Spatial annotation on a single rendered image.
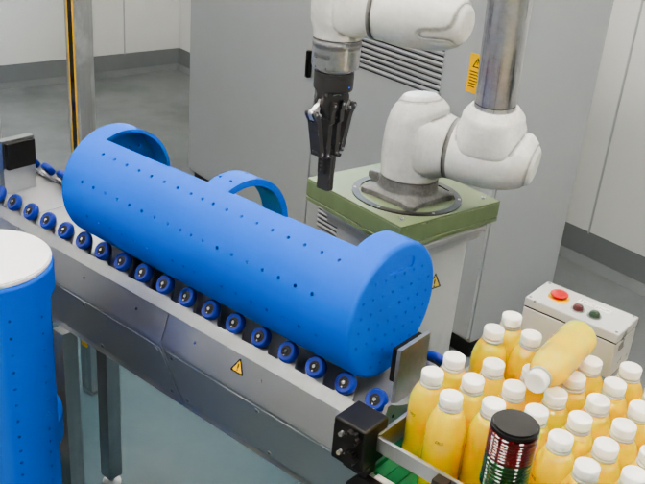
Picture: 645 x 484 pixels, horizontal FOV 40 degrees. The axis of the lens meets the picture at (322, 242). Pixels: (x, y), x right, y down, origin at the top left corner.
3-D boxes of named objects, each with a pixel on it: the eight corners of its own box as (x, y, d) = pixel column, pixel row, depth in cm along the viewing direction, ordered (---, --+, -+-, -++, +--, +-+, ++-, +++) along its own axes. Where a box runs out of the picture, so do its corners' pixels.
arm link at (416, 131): (393, 159, 239) (403, 80, 230) (456, 175, 232) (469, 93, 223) (369, 175, 226) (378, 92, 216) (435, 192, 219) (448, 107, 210)
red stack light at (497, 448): (500, 430, 119) (505, 407, 117) (542, 452, 115) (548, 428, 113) (475, 452, 114) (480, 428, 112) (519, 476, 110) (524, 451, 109)
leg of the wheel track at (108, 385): (113, 473, 281) (107, 303, 253) (125, 482, 277) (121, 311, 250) (98, 482, 276) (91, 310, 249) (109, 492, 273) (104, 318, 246)
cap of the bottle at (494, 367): (505, 368, 158) (507, 359, 157) (501, 379, 154) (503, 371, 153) (484, 362, 159) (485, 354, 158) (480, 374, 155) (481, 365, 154)
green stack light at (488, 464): (493, 460, 121) (500, 431, 119) (536, 482, 117) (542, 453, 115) (469, 482, 116) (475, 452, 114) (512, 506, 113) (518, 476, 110)
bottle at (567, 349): (589, 316, 157) (549, 357, 144) (603, 350, 158) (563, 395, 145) (556, 322, 162) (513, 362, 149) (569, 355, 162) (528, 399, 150)
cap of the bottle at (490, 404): (477, 403, 147) (479, 395, 146) (499, 403, 148) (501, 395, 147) (485, 418, 144) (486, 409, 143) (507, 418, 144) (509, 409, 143)
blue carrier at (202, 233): (150, 220, 234) (157, 116, 223) (420, 353, 185) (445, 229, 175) (59, 242, 212) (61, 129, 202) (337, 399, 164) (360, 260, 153)
